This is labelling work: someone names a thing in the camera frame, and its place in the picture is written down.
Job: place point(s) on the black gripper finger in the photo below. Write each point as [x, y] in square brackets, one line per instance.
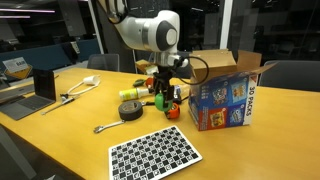
[170, 96]
[160, 90]

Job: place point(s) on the white sign on yellow diamond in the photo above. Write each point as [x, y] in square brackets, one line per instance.
[15, 64]

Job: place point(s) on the black duct tape roll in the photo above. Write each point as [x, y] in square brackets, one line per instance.
[130, 115]

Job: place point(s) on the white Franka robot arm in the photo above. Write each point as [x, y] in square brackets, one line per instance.
[143, 31]

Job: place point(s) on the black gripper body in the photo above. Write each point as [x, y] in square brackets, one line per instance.
[163, 78]

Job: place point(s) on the blue office partition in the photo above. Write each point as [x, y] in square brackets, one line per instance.
[50, 56]

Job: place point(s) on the white window pillar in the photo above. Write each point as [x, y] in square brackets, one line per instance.
[226, 23]
[95, 30]

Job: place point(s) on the open cardboard snack box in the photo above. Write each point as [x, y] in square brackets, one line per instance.
[220, 106]

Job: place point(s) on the white plastic strip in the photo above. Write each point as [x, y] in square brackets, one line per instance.
[87, 89]

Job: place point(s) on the white paper cup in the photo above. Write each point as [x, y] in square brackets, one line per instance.
[90, 80]

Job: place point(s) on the black white calibration board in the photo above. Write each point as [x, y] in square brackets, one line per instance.
[153, 155]

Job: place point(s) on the metal hand tool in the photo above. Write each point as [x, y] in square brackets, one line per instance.
[65, 100]

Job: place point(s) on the silver metal wrench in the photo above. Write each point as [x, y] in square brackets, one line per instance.
[110, 126]

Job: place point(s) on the dark grey open laptop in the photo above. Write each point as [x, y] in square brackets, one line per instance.
[45, 85]

